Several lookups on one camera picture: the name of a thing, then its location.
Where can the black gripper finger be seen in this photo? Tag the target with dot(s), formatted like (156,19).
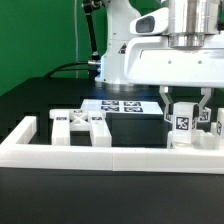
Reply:
(206,94)
(166,97)

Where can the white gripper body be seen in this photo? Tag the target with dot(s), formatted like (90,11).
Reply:
(150,61)

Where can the white chair seat part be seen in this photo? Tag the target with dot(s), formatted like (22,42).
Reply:
(203,141)

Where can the white chair back part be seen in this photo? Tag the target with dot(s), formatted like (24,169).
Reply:
(66,121)

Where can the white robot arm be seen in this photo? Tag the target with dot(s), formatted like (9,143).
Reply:
(179,44)

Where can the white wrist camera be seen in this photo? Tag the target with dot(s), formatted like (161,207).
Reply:
(154,23)

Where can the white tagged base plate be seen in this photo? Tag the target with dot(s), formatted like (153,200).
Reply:
(102,107)

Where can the white U-shaped fence frame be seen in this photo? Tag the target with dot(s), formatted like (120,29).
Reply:
(17,152)

